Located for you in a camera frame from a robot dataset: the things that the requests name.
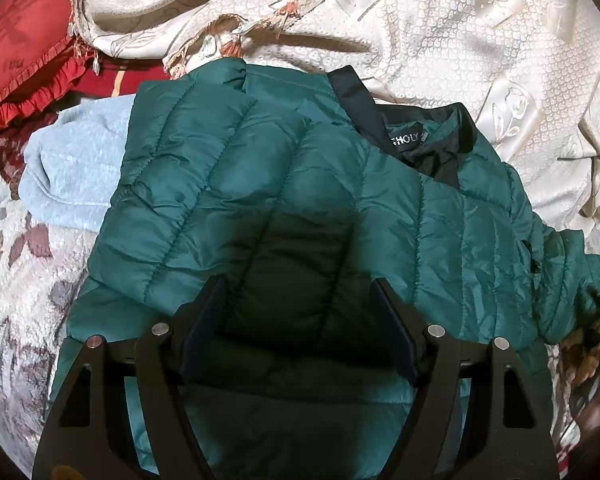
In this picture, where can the red ruffled cushion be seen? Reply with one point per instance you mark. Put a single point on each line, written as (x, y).
(20, 35)

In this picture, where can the person's right hand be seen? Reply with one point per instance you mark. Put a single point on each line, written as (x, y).
(581, 367)

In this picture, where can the green quilted puffer jacket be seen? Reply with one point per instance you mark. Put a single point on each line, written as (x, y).
(280, 170)

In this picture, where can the floral red and white blanket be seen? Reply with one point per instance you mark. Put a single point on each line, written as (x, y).
(20, 285)

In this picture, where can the beige embroidered satin cloth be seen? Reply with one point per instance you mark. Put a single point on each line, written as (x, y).
(430, 35)

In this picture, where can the light blue fleece garment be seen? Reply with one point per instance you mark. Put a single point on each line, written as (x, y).
(70, 170)

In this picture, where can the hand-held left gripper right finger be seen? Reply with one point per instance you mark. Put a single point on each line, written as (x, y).
(397, 345)

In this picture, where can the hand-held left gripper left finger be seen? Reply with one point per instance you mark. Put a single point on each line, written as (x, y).
(202, 340)

